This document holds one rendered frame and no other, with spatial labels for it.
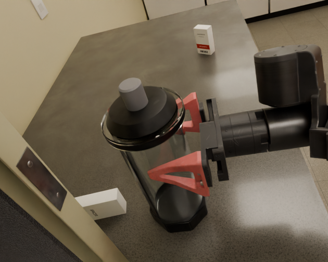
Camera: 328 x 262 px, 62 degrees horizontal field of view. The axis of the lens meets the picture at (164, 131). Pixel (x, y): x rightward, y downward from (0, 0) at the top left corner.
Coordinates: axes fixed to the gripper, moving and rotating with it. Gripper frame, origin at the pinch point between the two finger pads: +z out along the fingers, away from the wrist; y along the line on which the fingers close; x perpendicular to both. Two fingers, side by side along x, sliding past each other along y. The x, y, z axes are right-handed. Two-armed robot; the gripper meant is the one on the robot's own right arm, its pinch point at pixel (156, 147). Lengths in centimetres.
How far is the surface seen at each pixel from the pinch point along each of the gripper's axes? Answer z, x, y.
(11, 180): 9.8, -11.1, 12.2
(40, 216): 9.8, -5.9, 12.9
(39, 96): 50, 16, -49
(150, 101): -1.5, -8.1, 0.2
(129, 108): 0.8, -8.6, 1.4
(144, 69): 12, 16, -51
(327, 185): -57, 110, -62
